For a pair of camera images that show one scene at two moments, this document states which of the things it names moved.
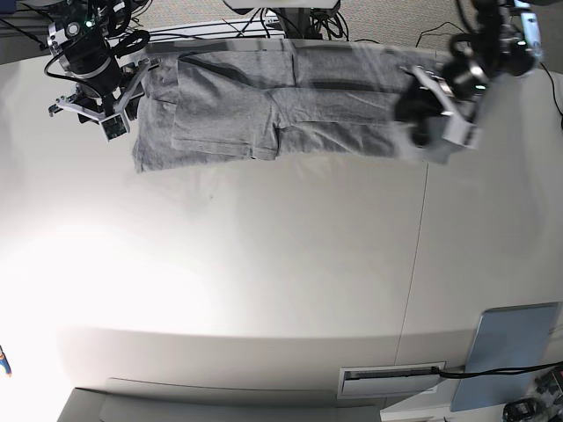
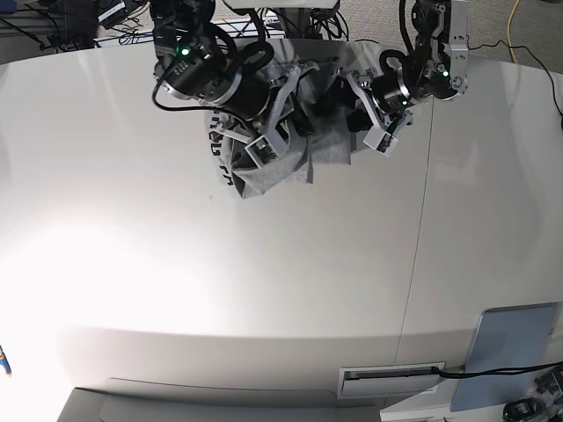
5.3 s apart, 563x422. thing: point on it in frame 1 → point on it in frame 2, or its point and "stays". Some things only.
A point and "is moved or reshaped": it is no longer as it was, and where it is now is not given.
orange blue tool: x=4 y=363 stays
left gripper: x=95 y=73 → x=250 y=96
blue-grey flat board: x=508 y=338 stays
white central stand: x=282 y=5 stays
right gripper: x=416 y=109 → x=387 y=104
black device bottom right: x=520 y=410 stays
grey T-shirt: x=274 y=100 is moved or reshaped
